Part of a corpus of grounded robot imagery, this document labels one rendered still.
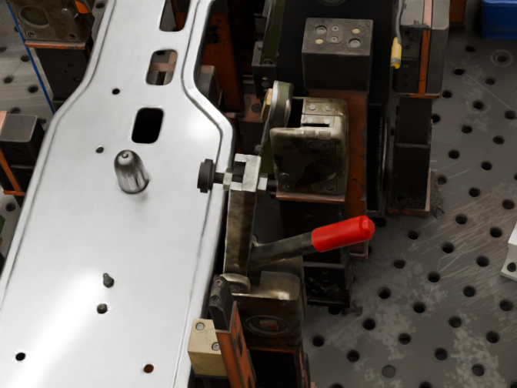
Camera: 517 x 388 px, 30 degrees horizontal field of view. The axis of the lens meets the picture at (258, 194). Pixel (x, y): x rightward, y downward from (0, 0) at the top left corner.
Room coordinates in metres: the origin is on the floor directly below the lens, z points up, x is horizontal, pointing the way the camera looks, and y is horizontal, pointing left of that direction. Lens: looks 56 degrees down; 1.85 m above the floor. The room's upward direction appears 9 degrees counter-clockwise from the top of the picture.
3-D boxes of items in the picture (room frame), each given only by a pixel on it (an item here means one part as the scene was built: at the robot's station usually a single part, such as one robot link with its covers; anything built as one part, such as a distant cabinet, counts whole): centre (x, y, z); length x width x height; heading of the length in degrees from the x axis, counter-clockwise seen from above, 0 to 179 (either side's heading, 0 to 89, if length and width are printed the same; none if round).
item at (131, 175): (0.62, 0.13, 1.02); 0.03 x 0.03 x 0.07
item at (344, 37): (0.67, -0.10, 0.91); 0.07 x 0.05 x 0.42; 75
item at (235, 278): (0.44, 0.04, 1.06); 0.03 x 0.01 x 0.03; 75
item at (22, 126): (0.73, 0.28, 0.84); 0.11 x 0.08 x 0.29; 75
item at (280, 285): (0.45, 0.01, 0.88); 0.07 x 0.06 x 0.35; 75
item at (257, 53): (0.78, -0.03, 0.84); 0.04 x 0.03 x 0.29; 165
